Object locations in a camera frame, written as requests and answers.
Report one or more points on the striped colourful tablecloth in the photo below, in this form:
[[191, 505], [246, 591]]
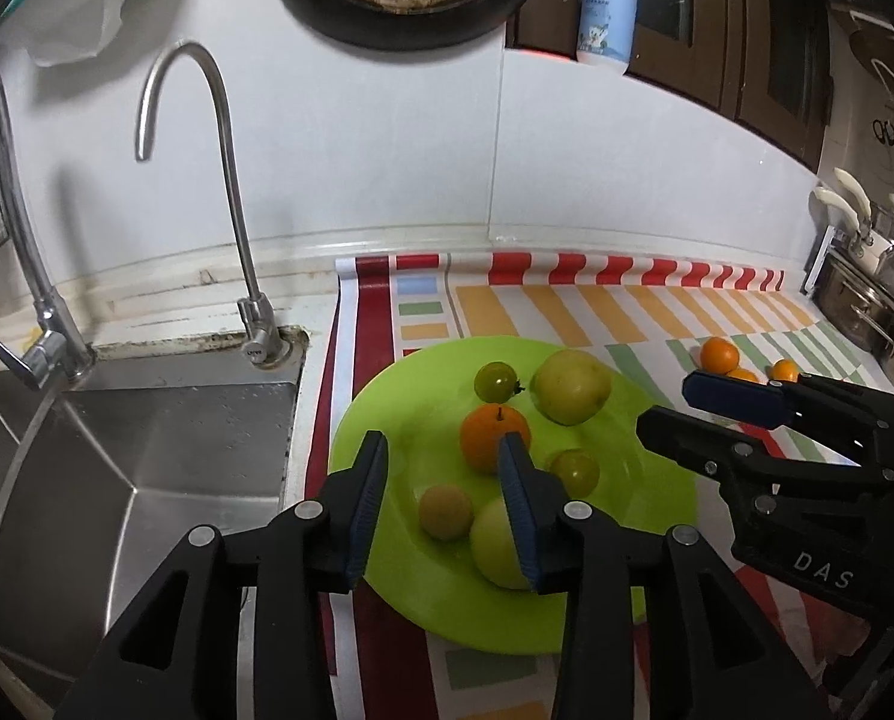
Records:
[[567, 307]]

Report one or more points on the slim gooseneck faucet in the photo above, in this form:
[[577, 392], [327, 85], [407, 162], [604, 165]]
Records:
[[237, 240]]

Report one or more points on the yellow apple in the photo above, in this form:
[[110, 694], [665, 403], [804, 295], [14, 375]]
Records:
[[571, 386]]

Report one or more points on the large orange tomato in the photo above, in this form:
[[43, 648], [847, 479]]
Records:
[[481, 439]]

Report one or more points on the green plate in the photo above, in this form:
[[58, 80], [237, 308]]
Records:
[[417, 405]]

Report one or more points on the small green tomato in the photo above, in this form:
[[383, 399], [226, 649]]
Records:
[[496, 381], [574, 471]]

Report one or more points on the green apple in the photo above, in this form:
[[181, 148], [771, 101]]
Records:
[[492, 547]]

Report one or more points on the white cloth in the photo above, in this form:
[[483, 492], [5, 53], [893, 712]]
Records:
[[72, 11]]

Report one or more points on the stainless steel sink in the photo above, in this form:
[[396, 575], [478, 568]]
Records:
[[154, 465]]

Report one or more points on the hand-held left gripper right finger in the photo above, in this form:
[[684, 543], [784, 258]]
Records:
[[522, 517]]

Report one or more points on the dark wooden window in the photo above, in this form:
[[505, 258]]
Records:
[[717, 30]]

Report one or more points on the white pump soap bottle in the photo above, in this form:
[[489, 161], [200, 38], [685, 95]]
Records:
[[604, 7]]

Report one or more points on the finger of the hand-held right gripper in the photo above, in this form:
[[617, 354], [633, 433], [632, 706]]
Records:
[[687, 439], [732, 399]]

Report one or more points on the large chrome faucet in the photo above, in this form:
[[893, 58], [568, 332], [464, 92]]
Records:
[[34, 277]]

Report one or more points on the small tan fruit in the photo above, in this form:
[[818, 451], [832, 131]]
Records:
[[445, 511]]

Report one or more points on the black scissors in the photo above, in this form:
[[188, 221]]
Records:
[[883, 131]]

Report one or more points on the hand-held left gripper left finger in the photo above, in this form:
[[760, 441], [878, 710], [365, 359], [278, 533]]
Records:
[[368, 510]]

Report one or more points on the small orange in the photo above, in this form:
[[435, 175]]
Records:
[[783, 370], [719, 354], [742, 374]]

